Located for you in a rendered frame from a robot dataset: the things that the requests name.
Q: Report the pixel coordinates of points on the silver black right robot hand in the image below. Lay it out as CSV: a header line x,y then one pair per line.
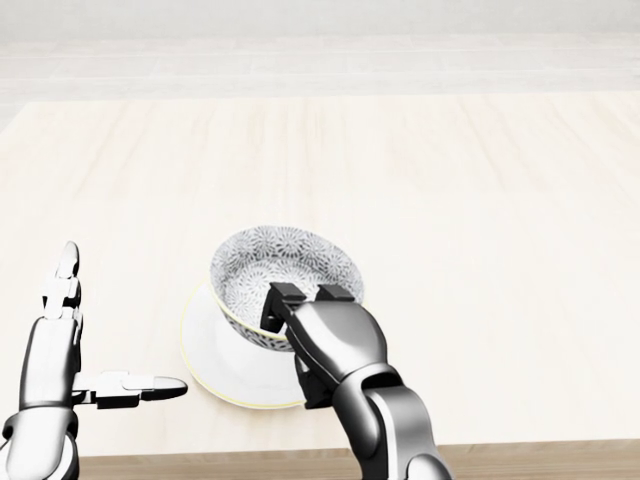
x,y
340,340

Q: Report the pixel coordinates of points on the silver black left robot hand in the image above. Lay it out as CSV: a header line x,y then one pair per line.
x,y
47,360

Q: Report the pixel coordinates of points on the patterned grey white bowl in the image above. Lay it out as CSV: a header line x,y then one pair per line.
x,y
280,270

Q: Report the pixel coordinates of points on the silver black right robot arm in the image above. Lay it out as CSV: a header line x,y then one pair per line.
x,y
395,430

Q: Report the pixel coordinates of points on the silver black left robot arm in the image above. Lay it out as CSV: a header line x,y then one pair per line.
x,y
40,442

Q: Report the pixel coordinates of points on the white plate with yellow rim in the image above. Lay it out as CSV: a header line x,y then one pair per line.
x,y
235,365

